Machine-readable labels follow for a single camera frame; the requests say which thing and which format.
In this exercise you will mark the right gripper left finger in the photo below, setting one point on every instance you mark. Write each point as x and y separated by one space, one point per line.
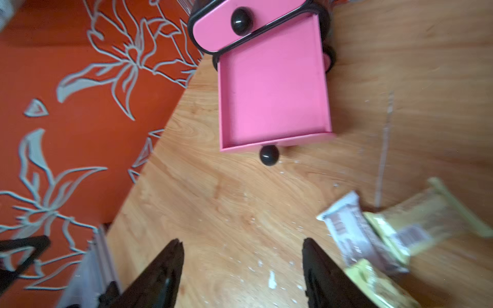
157 285

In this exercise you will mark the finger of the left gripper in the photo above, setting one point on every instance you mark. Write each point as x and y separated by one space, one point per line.
17 255

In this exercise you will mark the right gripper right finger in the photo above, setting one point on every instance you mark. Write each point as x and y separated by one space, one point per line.
326 283

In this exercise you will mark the pink drawer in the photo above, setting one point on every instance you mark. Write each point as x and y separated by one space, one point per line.
215 25
273 89

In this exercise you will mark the black pink drawer cabinet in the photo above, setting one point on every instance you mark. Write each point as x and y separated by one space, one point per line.
323 23

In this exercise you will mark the pink top drawer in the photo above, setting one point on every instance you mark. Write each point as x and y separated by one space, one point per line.
215 25

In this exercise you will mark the green cookie packet small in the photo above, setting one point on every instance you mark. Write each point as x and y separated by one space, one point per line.
378 287

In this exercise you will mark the white cookie packet left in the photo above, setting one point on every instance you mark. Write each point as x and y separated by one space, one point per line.
355 238

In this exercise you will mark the green cookie packet large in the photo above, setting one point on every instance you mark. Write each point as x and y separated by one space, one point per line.
424 220

